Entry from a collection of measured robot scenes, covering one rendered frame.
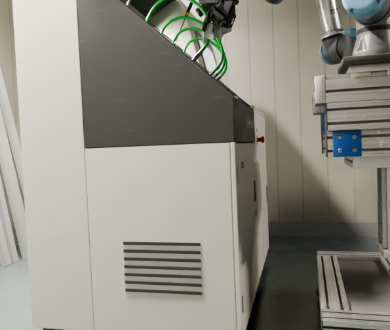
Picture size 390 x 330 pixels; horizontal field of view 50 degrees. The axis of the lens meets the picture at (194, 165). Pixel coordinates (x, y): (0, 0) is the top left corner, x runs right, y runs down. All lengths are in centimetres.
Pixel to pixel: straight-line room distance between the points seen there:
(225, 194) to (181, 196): 16
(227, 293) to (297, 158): 214
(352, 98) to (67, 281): 125
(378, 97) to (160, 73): 74
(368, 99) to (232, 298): 82
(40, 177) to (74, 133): 23
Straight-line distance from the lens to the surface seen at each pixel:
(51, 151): 173
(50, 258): 180
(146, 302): 167
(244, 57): 364
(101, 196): 164
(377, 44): 147
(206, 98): 149
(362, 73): 146
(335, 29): 212
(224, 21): 168
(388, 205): 172
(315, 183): 355
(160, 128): 153
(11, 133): 351
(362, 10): 137
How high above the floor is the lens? 78
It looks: 3 degrees down
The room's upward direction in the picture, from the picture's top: 2 degrees counter-clockwise
